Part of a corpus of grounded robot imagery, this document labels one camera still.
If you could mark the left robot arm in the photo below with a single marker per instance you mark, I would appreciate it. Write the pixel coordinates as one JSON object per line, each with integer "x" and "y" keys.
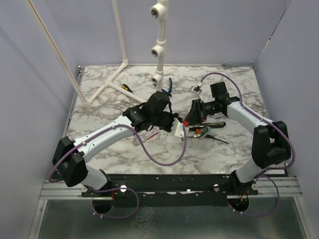
{"x": 71, "y": 156}

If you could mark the yellow black screwdriver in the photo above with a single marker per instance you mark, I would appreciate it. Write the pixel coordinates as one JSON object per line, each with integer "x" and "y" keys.
{"x": 127, "y": 88}

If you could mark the orange handled screwdriver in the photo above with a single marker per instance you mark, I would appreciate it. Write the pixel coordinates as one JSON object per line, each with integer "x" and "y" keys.
{"x": 216, "y": 138}

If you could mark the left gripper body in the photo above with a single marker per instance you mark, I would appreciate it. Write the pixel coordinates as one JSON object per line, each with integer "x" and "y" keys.
{"x": 164, "y": 121}

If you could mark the black stapler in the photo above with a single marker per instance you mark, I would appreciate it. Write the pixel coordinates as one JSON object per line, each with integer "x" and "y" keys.
{"x": 220, "y": 124}

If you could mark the red white staple box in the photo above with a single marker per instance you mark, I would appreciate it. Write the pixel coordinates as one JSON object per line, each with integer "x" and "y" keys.
{"x": 146, "y": 136}

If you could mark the blue handled pliers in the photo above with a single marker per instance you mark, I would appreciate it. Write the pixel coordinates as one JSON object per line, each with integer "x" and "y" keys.
{"x": 169, "y": 90}

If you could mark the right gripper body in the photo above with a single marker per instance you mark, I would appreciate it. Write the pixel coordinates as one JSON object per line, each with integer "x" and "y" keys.
{"x": 200, "y": 110}

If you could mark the aluminium frame rail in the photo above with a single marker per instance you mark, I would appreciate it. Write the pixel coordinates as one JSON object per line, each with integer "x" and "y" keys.
{"x": 57, "y": 191}

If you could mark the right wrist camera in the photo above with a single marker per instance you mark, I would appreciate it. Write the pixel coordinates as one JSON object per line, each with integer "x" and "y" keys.
{"x": 197, "y": 91}

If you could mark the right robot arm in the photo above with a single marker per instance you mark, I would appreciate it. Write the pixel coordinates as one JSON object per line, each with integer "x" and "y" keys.
{"x": 269, "y": 145}

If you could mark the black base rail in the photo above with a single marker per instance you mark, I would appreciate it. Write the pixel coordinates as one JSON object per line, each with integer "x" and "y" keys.
{"x": 155, "y": 190}

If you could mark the white pvc pipe frame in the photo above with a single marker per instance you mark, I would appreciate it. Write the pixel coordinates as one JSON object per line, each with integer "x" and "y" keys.
{"x": 103, "y": 32}

